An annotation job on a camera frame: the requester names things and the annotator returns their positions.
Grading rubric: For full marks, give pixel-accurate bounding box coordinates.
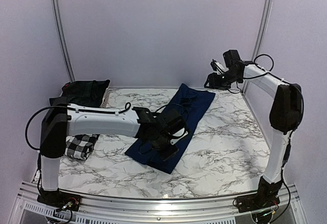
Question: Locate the front aluminium table rail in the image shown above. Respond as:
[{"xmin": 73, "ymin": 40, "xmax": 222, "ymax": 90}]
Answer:
[{"xmin": 8, "ymin": 182, "xmax": 307, "ymax": 223}]

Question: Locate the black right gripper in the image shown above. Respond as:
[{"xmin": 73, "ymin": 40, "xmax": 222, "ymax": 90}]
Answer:
[{"xmin": 204, "ymin": 70, "xmax": 241, "ymax": 90}]

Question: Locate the left aluminium frame post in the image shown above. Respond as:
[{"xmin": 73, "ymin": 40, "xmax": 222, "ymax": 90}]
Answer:
[{"xmin": 51, "ymin": 0, "xmax": 75, "ymax": 82}]

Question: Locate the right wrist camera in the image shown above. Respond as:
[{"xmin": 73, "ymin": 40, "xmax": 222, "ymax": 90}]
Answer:
[{"xmin": 210, "ymin": 59, "xmax": 226, "ymax": 74}]

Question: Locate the right aluminium frame post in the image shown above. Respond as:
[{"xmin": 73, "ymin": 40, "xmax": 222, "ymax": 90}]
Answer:
[{"xmin": 242, "ymin": 0, "xmax": 276, "ymax": 94}]

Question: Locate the navy blue t-shirt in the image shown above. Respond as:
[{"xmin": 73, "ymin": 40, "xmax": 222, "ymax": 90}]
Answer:
[{"xmin": 125, "ymin": 84, "xmax": 215, "ymax": 174}]

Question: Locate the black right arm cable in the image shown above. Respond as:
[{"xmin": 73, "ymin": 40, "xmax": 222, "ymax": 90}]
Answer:
[{"xmin": 212, "ymin": 53, "xmax": 305, "ymax": 133}]

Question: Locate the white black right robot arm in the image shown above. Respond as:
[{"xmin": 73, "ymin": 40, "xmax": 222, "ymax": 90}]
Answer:
[{"xmin": 204, "ymin": 49, "xmax": 304, "ymax": 212}]

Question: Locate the aluminium frame post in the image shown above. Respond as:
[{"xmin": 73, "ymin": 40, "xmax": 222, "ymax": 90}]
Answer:
[
  {"xmin": 242, "ymin": 0, "xmax": 276, "ymax": 94},
  {"xmin": 51, "ymin": 0, "xmax": 75, "ymax": 82}
]

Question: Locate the pink perforated laundry basket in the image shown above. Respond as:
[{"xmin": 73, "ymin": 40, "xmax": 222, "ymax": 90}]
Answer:
[{"xmin": 100, "ymin": 88, "xmax": 111, "ymax": 108}]

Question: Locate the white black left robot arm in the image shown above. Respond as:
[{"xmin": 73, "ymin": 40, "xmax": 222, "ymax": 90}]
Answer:
[{"xmin": 39, "ymin": 97, "xmax": 191, "ymax": 206}]

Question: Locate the black white plaid shirt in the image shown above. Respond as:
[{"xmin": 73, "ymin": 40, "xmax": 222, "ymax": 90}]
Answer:
[{"xmin": 64, "ymin": 134, "xmax": 100, "ymax": 160}]

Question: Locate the dark blue green clothes pile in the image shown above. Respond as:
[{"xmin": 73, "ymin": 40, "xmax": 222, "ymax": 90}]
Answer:
[{"xmin": 61, "ymin": 80, "xmax": 110, "ymax": 108}]

